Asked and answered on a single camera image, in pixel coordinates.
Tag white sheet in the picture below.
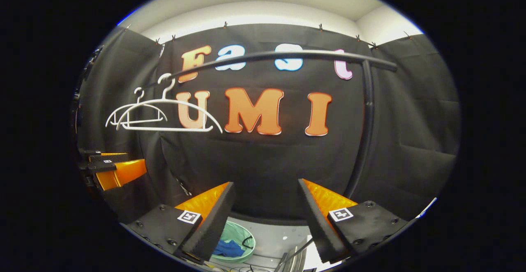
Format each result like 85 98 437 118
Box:
415 197 438 219

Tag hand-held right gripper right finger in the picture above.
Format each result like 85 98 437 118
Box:
298 178 409 264

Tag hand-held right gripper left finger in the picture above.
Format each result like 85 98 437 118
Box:
125 182 237 264

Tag black clothes rack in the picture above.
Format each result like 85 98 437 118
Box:
142 49 398 201

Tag silver metal frame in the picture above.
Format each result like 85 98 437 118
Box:
273 236 318 272

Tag white plastic hanger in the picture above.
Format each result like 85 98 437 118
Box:
116 73 223 134
106 87 168 128

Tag row of small backdrop clips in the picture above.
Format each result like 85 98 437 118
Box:
154 21 411 48

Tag green laundry hamper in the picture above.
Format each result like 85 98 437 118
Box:
210 221 256 263

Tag blue corduroy jacket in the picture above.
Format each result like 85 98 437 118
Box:
213 239 246 258

